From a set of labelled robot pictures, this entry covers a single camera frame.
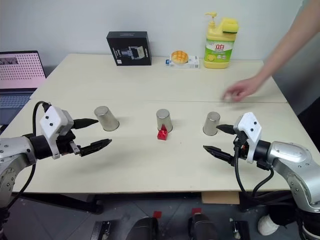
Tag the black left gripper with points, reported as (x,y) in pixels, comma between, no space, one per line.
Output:
(66,145)

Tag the brown cardboard piece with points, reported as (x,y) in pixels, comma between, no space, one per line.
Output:
(220,198)

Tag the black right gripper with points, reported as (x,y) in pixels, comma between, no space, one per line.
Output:
(241,147)

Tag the dark rounded shape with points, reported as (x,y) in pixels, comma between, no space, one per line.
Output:
(202,228)
(145,230)

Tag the black floor plate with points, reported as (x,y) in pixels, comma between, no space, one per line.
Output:
(101,231)
(240,230)

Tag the person's dark trousers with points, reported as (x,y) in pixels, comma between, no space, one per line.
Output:
(310,112)

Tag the yellow dish soap pump bottle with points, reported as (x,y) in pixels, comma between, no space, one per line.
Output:
(217,52)

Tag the person's bare forearm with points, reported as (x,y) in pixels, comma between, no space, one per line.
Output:
(287,45)

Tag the black table frame bar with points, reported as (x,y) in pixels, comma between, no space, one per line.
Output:
(62,201)

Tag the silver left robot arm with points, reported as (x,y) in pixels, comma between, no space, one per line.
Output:
(15,150)

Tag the golden pineapple bun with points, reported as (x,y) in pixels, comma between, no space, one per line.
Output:
(179,57)

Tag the white shoe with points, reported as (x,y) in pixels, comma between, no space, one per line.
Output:
(267,225)

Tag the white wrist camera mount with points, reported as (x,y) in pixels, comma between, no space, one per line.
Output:
(51,120)
(250,125)

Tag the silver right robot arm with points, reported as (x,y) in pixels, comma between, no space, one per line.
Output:
(287,155)

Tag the upturned steel cup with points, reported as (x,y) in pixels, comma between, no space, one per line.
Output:
(106,120)
(211,123)
(164,117)

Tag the black product box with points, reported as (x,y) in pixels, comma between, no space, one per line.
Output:
(130,48)

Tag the small red block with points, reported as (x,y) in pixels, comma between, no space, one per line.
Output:
(162,134)

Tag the person's bare hand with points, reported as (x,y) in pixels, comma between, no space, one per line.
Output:
(243,88)

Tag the yellow sponge with dark pad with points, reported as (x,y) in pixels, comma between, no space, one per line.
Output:
(230,25)

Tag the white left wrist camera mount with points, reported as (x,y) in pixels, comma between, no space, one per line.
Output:
(51,120)

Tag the packaged bun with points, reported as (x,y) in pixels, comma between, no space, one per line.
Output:
(193,63)

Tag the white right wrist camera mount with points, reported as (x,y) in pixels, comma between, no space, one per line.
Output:
(250,125)

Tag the grey open laptop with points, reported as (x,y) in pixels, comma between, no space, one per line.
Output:
(18,72)

